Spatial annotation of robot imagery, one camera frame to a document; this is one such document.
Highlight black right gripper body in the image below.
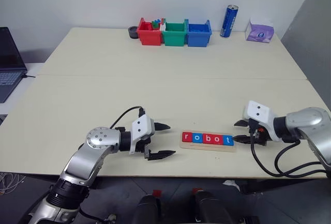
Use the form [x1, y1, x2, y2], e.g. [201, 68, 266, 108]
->
[247, 118, 270, 147]

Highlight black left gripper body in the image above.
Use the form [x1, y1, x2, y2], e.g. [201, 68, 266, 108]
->
[133, 122, 157, 161]

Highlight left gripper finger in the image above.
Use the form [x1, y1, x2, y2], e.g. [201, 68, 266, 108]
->
[154, 122, 172, 132]
[147, 150, 177, 162]

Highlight blue letter t block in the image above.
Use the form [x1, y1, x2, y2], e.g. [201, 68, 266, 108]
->
[222, 135, 235, 147]

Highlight wooden letter tray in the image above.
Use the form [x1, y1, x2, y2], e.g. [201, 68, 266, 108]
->
[179, 130, 237, 154]

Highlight white paper scrap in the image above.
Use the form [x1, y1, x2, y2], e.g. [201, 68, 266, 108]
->
[223, 180, 240, 189]

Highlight dark rounded shape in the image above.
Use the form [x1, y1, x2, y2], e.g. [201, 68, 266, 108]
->
[192, 190, 234, 224]
[136, 195, 162, 224]

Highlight green plastic bin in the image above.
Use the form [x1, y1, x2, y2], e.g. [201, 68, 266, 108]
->
[161, 19, 188, 47]

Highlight red plastic bin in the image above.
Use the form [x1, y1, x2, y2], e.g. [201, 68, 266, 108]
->
[136, 17, 163, 47]

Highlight purple tissue box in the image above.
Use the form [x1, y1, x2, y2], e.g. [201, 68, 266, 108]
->
[245, 17, 275, 42]

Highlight blue plastic bin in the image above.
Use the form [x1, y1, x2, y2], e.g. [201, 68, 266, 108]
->
[186, 19, 213, 48]

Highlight tall blue drink can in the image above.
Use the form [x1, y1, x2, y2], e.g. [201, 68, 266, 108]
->
[219, 4, 239, 39]

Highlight dark grey laptop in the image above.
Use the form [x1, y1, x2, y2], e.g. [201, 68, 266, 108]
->
[0, 26, 28, 104]

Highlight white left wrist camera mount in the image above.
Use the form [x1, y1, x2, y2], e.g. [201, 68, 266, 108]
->
[128, 114, 156, 155]

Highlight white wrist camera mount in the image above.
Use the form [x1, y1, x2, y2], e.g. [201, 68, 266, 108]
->
[128, 114, 156, 155]
[243, 100, 283, 142]

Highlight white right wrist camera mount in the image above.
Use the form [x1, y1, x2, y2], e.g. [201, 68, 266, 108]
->
[243, 100, 283, 142]

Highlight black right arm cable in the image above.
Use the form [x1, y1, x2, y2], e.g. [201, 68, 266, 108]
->
[249, 130, 329, 178]

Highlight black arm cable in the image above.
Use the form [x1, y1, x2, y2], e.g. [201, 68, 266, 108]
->
[109, 106, 146, 129]
[249, 130, 329, 178]

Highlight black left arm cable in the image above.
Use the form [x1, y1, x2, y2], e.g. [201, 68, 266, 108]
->
[109, 106, 146, 129]

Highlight tangled light cables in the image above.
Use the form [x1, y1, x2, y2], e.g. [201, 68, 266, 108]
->
[0, 171, 26, 197]

